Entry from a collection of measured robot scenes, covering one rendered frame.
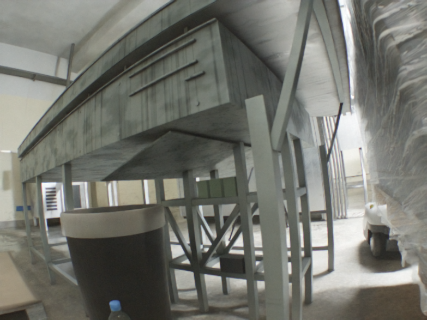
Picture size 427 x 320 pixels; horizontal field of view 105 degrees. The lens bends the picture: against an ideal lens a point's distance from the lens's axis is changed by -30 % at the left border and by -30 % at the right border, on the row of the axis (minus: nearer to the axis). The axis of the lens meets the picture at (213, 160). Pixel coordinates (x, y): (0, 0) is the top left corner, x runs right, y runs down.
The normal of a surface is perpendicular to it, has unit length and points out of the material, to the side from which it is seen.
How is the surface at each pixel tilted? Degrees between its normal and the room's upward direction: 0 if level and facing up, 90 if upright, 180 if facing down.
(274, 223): 90
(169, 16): 90
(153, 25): 90
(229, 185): 90
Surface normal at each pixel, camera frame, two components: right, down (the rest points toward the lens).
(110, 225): 0.43, -0.14
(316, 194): -0.55, -0.04
